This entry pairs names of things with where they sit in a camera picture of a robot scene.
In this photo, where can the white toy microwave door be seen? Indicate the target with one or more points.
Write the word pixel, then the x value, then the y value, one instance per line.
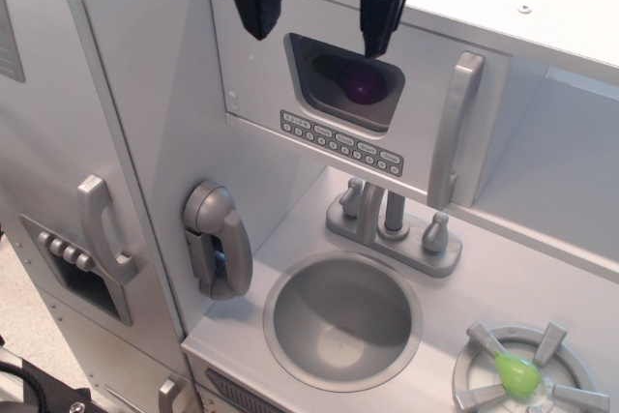
pixel 418 119

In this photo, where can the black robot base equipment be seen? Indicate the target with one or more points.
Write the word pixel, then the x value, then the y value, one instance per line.
pixel 26 388

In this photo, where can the purple toy eggplant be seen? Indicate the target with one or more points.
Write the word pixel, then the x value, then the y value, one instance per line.
pixel 359 81

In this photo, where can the grey toy faucet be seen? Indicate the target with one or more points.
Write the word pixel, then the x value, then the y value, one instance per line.
pixel 374 218

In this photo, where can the white toy kitchen cabinet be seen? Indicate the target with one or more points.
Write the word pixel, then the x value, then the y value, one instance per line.
pixel 131 91

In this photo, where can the round grey toy sink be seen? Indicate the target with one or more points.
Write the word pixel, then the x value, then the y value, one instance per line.
pixel 342 321

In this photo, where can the grey toy ice dispenser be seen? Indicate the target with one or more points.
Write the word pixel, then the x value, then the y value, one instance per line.
pixel 76 270

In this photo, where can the grey oven control panel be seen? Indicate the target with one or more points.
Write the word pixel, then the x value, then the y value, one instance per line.
pixel 240 396

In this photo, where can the green toy pear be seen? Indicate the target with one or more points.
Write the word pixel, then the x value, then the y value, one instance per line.
pixel 519 377

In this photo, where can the grey toy stove burner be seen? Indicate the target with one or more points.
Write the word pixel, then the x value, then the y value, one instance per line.
pixel 566 385

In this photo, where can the grey toy wall phone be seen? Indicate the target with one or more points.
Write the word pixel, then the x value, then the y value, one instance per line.
pixel 218 242

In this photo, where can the grey fridge door handle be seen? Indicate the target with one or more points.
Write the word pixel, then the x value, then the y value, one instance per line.
pixel 94 199

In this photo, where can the grey lower door handle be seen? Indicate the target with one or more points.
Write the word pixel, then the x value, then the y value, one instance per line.
pixel 174 396

